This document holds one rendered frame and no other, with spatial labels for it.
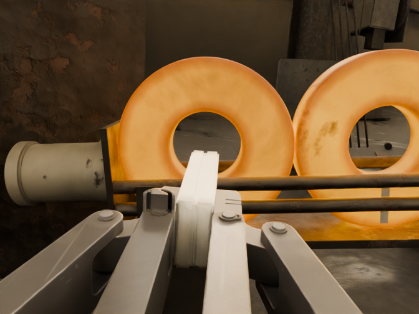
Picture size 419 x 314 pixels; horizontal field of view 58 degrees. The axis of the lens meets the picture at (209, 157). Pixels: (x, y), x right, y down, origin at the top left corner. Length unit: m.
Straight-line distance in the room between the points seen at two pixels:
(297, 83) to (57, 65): 2.34
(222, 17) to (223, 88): 7.61
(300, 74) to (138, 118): 2.45
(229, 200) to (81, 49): 0.39
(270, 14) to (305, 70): 6.00
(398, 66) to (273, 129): 0.11
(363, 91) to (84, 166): 0.24
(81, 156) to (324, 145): 0.21
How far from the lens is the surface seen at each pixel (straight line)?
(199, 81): 0.32
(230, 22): 8.02
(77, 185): 0.34
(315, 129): 0.33
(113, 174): 0.33
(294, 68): 2.77
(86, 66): 0.53
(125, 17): 0.55
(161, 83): 0.32
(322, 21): 4.45
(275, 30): 8.76
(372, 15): 7.92
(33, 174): 0.36
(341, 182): 0.32
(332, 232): 0.35
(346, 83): 0.33
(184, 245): 0.15
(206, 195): 0.15
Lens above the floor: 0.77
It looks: 13 degrees down
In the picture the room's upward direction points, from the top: 4 degrees clockwise
